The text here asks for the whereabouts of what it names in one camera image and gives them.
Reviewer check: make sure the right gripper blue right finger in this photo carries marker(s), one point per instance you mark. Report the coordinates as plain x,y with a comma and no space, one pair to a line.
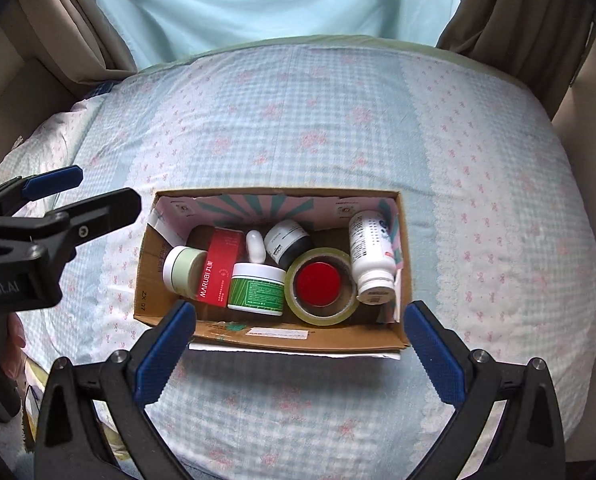
528,442

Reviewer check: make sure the green jar white lid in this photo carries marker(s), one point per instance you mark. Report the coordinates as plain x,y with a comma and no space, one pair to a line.
257,288

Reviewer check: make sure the beige left curtain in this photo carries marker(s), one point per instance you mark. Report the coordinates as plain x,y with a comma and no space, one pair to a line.
72,39

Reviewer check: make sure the brown cardboard box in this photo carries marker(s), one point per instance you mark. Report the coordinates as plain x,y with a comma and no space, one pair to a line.
189,217

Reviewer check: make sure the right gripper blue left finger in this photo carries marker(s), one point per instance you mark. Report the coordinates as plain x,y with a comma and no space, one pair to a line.
70,442

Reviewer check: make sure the light blue curtain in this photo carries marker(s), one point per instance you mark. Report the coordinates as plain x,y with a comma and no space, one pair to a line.
159,31

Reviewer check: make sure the pale green lid jar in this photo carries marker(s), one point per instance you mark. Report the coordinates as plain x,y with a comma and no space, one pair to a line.
182,269

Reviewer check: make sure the black lid white jar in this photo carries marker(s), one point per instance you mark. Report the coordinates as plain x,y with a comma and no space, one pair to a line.
286,241

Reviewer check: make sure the brown right curtain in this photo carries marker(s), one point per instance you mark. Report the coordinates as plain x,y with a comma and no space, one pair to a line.
541,43

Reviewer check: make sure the yellow tape roll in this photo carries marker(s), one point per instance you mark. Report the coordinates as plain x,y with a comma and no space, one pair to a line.
337,312

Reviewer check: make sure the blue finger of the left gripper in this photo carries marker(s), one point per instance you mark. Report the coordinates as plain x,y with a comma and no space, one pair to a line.
47,243
19,191

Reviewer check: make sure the person's left hand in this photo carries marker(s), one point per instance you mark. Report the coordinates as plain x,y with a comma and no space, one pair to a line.
13,359

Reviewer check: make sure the white earbuds case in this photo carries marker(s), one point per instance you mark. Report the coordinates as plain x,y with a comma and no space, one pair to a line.
255,247

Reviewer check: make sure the red round lid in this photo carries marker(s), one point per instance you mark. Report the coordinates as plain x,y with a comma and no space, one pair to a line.
318,284

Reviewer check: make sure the white vitamin bottle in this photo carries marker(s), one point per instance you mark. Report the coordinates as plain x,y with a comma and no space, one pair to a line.
372,258

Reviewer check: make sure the red small box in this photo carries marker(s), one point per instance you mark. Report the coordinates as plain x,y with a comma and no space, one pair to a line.
224,251

